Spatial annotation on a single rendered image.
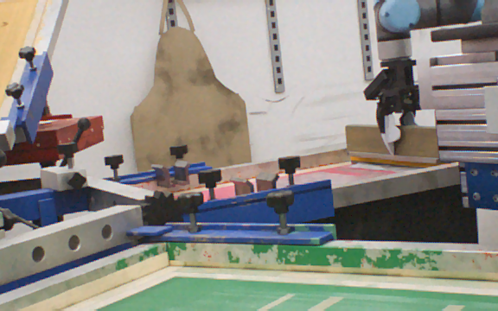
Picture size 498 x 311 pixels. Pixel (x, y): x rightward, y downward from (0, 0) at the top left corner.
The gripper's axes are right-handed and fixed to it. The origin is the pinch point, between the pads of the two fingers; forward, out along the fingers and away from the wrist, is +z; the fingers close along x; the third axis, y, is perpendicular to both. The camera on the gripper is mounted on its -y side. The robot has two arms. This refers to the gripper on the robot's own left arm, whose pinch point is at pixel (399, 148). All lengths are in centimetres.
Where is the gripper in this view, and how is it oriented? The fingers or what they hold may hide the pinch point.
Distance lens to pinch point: 218.5
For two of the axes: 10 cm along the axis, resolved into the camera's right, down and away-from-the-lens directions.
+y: 4.3, 0.4, -9.0
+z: 1.1, 9.9, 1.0
